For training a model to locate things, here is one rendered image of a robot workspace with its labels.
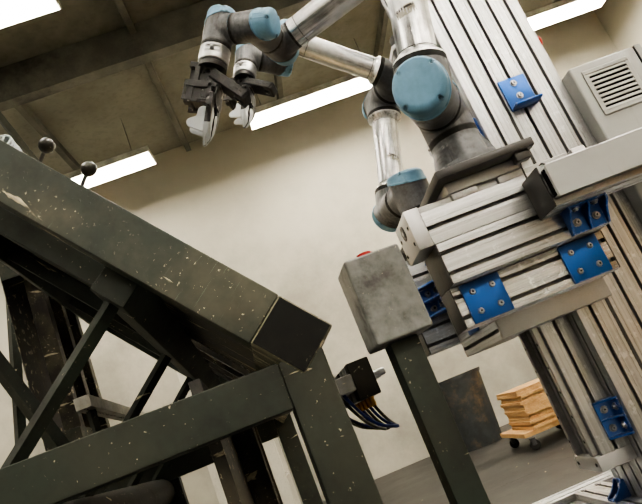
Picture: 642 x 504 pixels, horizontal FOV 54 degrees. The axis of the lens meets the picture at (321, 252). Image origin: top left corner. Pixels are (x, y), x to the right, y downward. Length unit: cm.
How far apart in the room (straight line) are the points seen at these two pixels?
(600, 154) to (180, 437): 96
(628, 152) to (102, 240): 104
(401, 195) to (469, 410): 418
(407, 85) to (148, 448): 86
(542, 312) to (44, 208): 107
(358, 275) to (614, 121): 80
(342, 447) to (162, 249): 51
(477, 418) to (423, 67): 485
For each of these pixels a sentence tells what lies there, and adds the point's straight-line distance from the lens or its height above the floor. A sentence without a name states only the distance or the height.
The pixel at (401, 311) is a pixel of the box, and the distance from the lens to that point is 125.
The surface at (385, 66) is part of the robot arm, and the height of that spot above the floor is 162.
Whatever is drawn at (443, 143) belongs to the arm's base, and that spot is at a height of 111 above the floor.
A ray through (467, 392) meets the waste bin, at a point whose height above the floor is 48.
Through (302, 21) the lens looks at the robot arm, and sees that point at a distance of 169.
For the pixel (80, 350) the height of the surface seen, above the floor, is 96.
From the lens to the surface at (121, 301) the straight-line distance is 132.
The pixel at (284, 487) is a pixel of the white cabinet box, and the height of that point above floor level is 34.
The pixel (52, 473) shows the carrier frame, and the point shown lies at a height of 75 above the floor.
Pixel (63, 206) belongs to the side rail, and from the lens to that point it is 135.
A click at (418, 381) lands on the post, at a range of 127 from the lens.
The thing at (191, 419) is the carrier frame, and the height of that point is 75.
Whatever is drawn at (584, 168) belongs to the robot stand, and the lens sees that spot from 134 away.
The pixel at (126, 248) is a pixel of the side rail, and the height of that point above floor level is 110.
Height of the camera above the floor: 64
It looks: 15 degrees up
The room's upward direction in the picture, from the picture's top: 22 degrees counter-clockwise
